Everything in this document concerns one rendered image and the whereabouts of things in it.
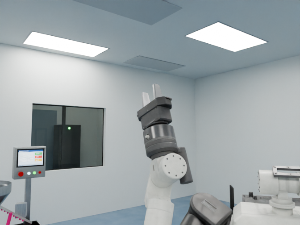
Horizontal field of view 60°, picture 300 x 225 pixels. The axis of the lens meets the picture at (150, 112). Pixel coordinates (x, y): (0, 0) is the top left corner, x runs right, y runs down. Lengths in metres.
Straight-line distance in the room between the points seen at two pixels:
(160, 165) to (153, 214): 0.11
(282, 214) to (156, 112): 0.43
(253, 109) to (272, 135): 0.64
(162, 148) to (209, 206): 0.25
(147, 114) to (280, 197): 0.42
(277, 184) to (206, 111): 5.73
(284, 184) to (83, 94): 4.46
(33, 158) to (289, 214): 1.88
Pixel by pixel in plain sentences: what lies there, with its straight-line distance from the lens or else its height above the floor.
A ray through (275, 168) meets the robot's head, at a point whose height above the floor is 1.39.
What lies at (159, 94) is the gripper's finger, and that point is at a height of 1.60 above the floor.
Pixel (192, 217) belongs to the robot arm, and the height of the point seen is 1.25.
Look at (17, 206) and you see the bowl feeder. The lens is 2.17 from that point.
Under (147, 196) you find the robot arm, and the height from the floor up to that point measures 1.33.
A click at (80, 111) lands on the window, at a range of 5.04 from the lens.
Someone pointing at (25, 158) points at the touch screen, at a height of 1.29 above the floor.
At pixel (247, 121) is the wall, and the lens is 5.79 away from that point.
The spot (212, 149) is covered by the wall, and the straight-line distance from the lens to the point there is 6.36.
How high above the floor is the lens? 1.48
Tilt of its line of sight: 5 degrees up
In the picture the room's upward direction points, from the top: straight up
